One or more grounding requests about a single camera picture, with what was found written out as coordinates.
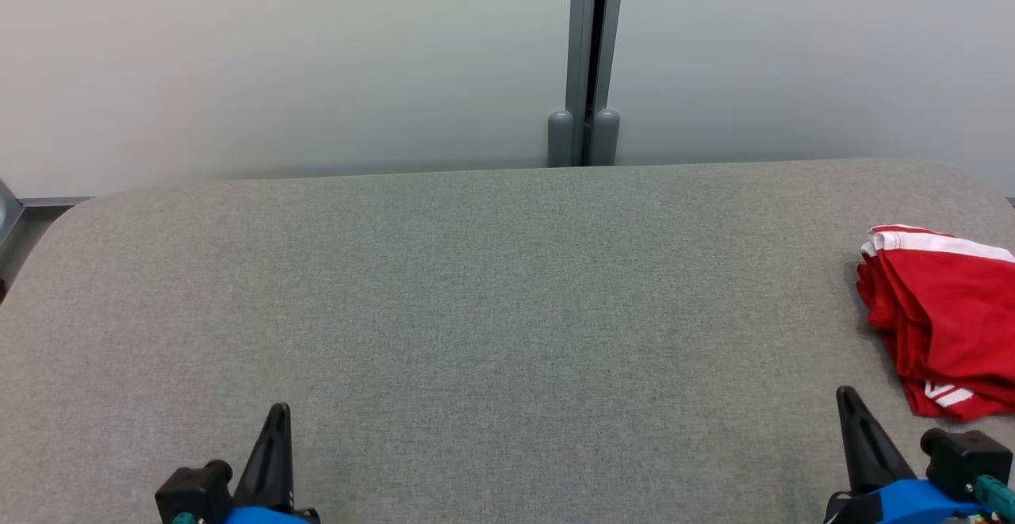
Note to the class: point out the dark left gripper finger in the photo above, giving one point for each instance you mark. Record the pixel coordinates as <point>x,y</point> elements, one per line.
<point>284,468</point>
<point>258,468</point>

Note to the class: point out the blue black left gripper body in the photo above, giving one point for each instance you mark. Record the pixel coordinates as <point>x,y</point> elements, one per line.
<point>270,518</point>

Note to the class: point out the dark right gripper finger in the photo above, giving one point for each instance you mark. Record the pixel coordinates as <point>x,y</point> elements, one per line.
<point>886,460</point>
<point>855,453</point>

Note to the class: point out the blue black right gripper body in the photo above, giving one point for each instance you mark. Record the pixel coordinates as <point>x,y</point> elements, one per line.
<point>904,504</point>

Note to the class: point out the red jersey with white sleeves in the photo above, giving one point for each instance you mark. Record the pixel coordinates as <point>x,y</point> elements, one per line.
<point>983,407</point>

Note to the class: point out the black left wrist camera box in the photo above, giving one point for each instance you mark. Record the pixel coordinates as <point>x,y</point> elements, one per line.
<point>194,492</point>

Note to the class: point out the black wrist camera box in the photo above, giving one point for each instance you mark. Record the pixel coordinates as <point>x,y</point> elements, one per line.
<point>967,457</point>
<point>194,492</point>

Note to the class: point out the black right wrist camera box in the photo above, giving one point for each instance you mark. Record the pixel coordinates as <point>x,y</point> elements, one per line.
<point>967,457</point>

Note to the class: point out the grey metal frame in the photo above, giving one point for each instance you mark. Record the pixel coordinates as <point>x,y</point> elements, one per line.
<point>8,219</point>

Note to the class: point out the grey cylindrical post foot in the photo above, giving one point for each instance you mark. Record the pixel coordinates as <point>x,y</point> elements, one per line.
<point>606,138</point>
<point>561,139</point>

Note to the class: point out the grey metal partition post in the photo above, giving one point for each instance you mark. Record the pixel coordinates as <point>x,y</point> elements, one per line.
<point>595,24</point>

